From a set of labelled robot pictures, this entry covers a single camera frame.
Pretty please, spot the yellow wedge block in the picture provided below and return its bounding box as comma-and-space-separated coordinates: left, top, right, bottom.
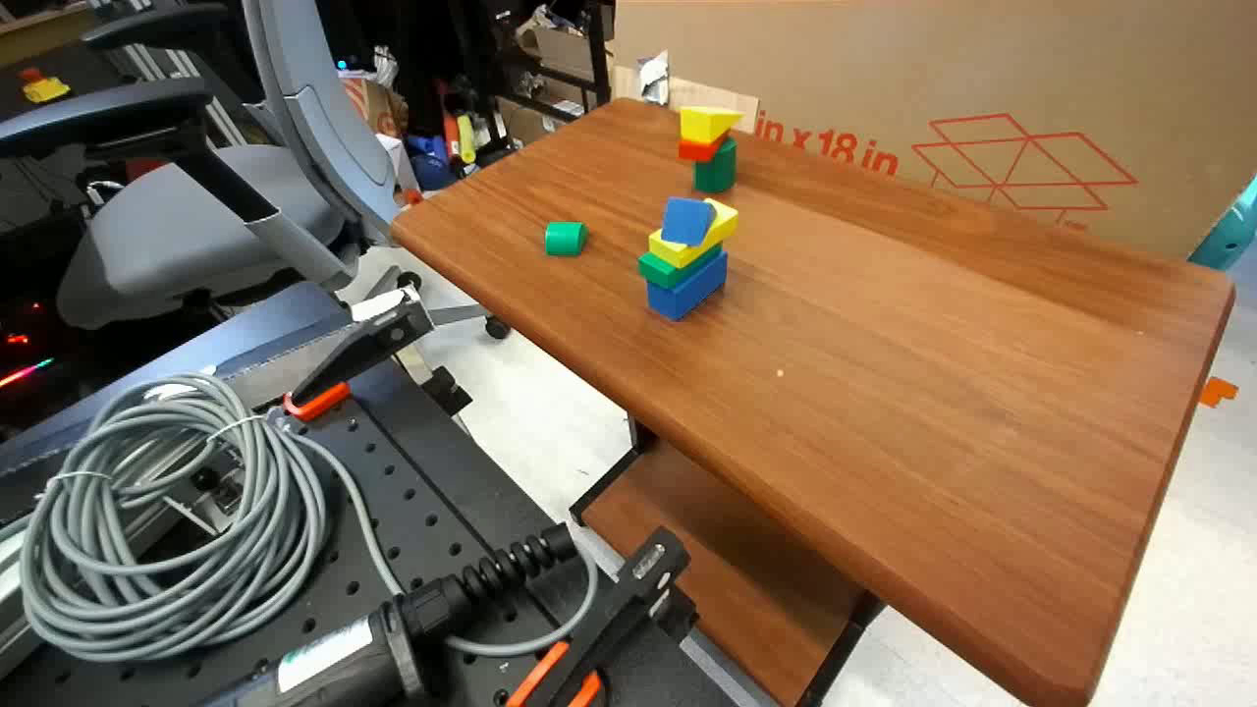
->
680, 107, 743, 144

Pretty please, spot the blue bottom block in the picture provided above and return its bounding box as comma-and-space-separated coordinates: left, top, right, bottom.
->
647, 252, 726, 322

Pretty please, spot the blue block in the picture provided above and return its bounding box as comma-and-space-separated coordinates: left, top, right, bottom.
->
659, 196, 717, 246
647, 252, 726, 322

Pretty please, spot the green block near stack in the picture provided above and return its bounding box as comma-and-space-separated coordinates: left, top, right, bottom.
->
635, 252, 700, 290

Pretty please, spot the green block stack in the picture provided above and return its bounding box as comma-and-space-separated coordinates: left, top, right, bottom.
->
690, 141, 739, 196
635, 252, 700, 290

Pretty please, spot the green cylinder block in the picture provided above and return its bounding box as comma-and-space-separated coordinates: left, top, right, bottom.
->
542, 218, 588, 255

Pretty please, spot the blue top block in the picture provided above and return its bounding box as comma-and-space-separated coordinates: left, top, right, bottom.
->
659, 196, 717, 246

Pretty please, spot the yellow block near stack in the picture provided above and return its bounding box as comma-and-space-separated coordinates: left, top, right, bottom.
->
647, 196, 739, 265

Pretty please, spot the green block far stack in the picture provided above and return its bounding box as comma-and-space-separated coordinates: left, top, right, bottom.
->
690, 141, 739, 196

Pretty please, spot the red block under yellow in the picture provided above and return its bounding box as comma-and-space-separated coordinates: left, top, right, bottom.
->
680, 141, 719, 162

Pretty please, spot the black orange clamp far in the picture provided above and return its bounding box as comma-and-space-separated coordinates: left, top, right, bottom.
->
282, 290, 432, 424

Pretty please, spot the black orange clamp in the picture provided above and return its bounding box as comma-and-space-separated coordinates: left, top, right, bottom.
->
504, 525, 697, 707
282, 290, 432, 424

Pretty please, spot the wooden lower shelf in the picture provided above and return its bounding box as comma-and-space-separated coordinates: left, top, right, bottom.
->
573, 443, 879, 707

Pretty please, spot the black orange clamp near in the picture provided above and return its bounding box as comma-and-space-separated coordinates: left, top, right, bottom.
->
504, 525, 697, 707

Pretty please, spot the grey office chair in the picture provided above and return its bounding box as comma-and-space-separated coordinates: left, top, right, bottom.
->
0, 0, 422, 330

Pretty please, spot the large cardboard box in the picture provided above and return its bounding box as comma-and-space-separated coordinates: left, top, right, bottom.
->
616, 0, 1257, 255

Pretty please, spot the orange floor tape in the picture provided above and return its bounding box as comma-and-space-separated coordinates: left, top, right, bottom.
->
1204, 378, 1238, 408

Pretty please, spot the teal object at right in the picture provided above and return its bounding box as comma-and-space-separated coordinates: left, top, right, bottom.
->
1191, 175, 1257, 272

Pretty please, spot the yellow red item on shelf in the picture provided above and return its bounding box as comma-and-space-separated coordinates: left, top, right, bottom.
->
19, 66, 70, 107

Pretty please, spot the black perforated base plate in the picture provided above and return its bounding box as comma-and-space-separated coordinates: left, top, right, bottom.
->
0, 366, 730, 707

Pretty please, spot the black cable connector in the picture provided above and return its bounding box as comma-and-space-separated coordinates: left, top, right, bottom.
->
228, 525, 579, 707

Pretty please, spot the coiled grey cable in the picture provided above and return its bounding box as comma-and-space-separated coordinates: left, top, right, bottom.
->
15, 374, 603, 667

